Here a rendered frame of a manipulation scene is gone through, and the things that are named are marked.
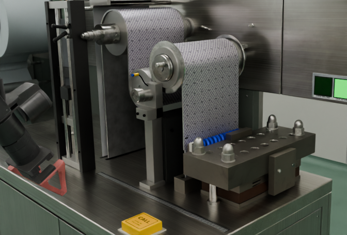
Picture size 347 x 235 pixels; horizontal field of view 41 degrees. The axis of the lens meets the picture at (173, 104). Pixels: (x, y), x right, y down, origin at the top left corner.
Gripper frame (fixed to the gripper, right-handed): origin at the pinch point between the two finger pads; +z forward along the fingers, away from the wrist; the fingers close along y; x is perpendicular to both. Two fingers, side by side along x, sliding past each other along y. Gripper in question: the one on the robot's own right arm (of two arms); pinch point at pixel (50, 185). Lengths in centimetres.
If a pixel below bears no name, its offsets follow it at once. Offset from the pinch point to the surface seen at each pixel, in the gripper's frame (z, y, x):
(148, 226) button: 19.3, -12.1, -9.0
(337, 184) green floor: 228, 63, -191
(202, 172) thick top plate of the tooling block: 23.1, -10.9, -29.9
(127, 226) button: 18.2, -7.6, -6.3
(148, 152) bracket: 22.4, 10.1, -30.6
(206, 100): 16, -1, -50
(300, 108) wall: 205, 117, -244
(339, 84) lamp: 23, -30, -70
